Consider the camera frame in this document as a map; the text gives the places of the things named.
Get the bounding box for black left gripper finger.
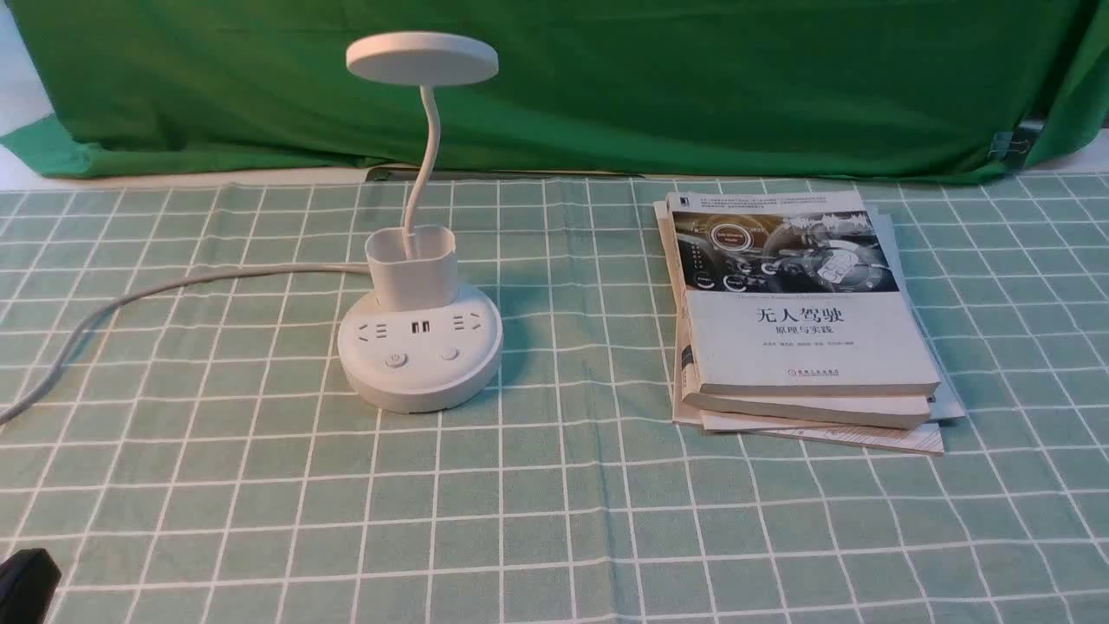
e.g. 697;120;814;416
1;549;61;624

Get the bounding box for white desk lamp with sockets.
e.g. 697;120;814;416
336;31;503;413

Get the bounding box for green checked tablecloth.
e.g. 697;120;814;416
1;172;1108;623

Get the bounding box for green backdrop cloth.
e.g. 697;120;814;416
3;1;1108;182

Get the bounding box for top book with car cover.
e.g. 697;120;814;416
665;191;942;399

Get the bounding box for metal binder clip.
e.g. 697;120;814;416
987;121;1042;171

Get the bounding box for white lamp power cable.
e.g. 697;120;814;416
0;263;372;426

